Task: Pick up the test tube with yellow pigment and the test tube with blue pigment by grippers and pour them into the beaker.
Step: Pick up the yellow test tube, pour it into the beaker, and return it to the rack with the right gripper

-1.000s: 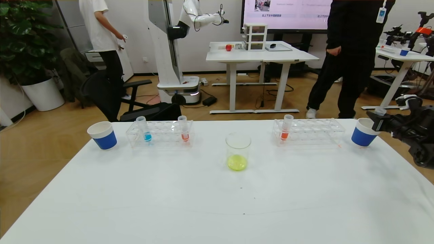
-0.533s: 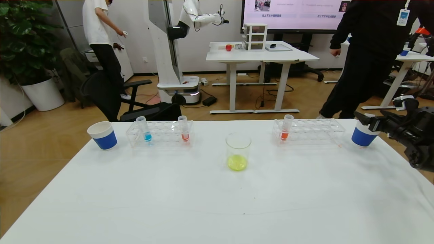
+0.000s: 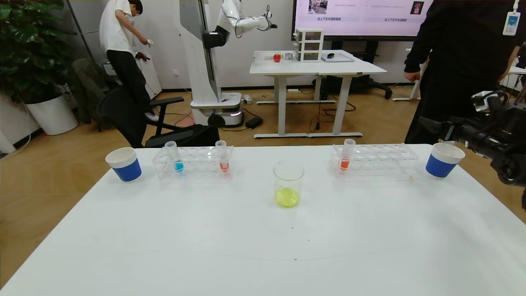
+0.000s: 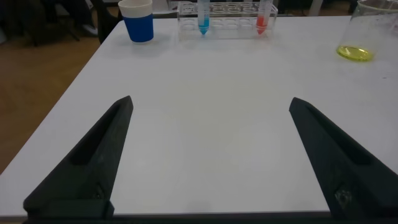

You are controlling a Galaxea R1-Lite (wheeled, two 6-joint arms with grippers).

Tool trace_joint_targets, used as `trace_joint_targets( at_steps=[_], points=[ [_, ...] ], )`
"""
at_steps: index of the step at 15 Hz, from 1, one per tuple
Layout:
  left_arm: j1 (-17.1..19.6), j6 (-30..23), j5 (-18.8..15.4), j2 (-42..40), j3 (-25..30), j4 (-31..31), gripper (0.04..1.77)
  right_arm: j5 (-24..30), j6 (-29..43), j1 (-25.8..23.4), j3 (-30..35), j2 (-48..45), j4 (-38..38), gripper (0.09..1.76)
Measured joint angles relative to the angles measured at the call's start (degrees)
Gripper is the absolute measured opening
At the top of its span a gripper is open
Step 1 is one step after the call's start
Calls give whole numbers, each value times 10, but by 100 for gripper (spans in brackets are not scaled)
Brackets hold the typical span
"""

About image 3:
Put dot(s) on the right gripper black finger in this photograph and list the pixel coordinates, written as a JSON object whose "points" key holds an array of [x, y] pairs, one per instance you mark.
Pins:
{"points": [[448, 131], [429, 123]]}

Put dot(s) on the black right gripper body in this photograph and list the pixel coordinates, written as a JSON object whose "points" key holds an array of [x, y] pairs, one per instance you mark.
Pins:
{"points": [[447, 125]]}

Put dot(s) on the blue pigment test tube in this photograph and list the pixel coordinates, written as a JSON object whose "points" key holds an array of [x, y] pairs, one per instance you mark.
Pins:
{"points": [[179, 166]]}

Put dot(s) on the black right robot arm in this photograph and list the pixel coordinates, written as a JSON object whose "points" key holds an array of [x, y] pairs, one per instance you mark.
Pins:
{"points": [[509, 156]]}

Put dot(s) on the clear acrylic test tube rack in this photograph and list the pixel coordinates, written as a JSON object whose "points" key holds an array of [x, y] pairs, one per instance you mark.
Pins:
{"points": [[201, 165], [370, 163]]}

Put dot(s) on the orange pigment test tube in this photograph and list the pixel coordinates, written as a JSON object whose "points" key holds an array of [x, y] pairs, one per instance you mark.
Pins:
{"points": [[344, 165]]}

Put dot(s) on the clear glass beaker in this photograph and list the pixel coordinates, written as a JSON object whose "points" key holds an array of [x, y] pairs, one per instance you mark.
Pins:
{"points": [[287, 199]]}

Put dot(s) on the red pigment test tube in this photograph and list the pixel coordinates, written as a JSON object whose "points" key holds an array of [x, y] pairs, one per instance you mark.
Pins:
{"points": [[224, 165]]}

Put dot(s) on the blue and white paper cup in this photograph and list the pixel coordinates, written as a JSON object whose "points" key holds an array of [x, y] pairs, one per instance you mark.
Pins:
{"points": [[439, 166], [127, 170]]}

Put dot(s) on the white standing desk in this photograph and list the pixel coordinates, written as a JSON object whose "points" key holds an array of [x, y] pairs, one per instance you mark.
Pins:
{"points": [[283, 70], [353, 70]]}

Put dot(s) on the grey flat tablet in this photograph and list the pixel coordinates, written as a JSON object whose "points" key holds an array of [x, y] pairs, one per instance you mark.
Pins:
{"points": [[337, 58]]}

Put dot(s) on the white mini drawer unit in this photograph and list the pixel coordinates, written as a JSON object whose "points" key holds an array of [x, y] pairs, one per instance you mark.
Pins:
{"points": [[308, 45]]}

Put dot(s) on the black power adapter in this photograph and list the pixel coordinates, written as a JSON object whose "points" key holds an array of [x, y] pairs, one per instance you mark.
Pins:
{"points": [[254, 122]]}

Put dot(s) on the small white box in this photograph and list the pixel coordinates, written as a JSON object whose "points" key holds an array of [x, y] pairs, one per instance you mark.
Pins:
{"points": [[248, 99]]}

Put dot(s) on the white humanoid robot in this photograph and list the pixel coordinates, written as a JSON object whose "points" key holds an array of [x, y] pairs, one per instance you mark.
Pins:
{"points": [[201, 61]]}

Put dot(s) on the black office chair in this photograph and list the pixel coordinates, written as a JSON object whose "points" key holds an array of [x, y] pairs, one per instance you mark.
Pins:
{"points": [[123, 117]]}

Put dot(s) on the person in white shirt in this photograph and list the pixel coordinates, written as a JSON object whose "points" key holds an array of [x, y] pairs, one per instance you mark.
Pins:
{"points": [[117, 33]]}

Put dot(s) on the olive green jacket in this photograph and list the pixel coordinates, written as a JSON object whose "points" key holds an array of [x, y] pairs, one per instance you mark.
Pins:
{"points": [[88, 82]]}

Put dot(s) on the white plant pot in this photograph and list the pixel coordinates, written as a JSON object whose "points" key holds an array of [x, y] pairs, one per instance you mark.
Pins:
{"points": [[53, 117]]}

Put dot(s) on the green leafy plant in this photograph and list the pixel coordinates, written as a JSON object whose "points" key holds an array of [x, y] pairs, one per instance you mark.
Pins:
{"points": [[28, 49]]}

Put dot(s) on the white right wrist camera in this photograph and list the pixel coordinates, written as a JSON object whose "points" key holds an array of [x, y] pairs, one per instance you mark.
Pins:
{"points": [[487, 100]]}

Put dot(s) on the large wall display screen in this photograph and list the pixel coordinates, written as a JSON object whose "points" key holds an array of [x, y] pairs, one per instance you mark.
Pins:
{"points": [[361, 16]]}

